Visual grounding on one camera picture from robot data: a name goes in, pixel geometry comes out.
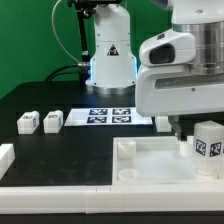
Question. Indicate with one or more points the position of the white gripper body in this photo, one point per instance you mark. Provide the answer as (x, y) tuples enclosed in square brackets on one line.
[(171, 90)]

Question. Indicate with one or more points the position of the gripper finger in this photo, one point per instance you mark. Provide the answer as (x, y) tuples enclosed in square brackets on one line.
[(174, 122)]

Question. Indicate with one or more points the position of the white square tabletop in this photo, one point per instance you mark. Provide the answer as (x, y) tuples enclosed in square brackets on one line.
[(157, 160)]

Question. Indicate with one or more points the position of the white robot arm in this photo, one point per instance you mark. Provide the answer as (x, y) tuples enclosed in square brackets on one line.
[(113, 67)]

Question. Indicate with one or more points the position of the white sheet with markers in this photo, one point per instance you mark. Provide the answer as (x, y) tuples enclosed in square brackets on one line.
[(106, 116)]

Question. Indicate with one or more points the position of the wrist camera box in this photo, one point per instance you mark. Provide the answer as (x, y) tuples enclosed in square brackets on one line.
[(168, 48)]

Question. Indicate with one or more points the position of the white front rail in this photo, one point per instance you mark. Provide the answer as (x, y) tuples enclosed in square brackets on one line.
[(112, 199)]

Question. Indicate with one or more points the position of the white rail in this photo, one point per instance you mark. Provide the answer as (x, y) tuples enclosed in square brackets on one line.
[(7, 157), (112, 199)]

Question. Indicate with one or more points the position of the white left rail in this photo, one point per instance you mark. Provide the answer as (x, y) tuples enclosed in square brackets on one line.
[(7, 157)]

